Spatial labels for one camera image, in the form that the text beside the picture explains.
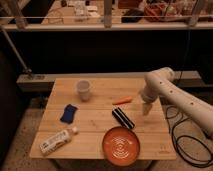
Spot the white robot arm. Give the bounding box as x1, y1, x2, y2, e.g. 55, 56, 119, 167
141, 67, 213, 137

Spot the black striped rectangular box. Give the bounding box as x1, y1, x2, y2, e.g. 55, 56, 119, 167
112, 108, 135, 129

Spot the orange ribbed plate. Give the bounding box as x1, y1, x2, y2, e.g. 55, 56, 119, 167
102, 127, 140, 166

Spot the grey metal ledge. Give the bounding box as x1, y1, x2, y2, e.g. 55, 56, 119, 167
16, 71, 203, 92

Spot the white plastic cup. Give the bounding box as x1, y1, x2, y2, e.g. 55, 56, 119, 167
76, 80, 90, 101

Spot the wooden table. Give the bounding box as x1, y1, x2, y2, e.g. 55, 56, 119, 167
30, 78, 176, 160

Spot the blue sponge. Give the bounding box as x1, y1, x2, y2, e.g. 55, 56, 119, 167
60, 104, 78, 124

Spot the white plastic bottle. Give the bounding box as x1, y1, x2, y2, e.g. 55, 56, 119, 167
39, 127, 78, 156

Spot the diagonal metal pole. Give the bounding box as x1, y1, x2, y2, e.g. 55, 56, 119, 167
0, 26, 32, 77

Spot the black cable on floor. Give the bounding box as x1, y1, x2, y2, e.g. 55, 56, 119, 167
165, 105, 213, 169

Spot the metal railing frame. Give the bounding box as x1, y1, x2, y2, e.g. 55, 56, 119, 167
0, 0, 213, 31

